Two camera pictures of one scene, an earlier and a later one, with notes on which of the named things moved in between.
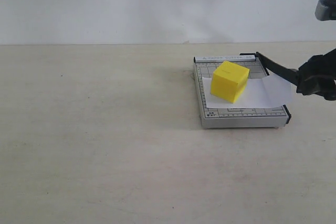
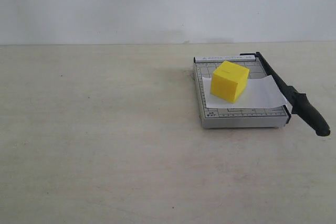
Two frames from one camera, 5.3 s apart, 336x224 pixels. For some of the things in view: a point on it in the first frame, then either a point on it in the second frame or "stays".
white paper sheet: x=270 y=91 stays
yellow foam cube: x=229 y=81 stays
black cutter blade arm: x=290 y=73 -> x=297 y=99
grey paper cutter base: x=273 y=117 stays
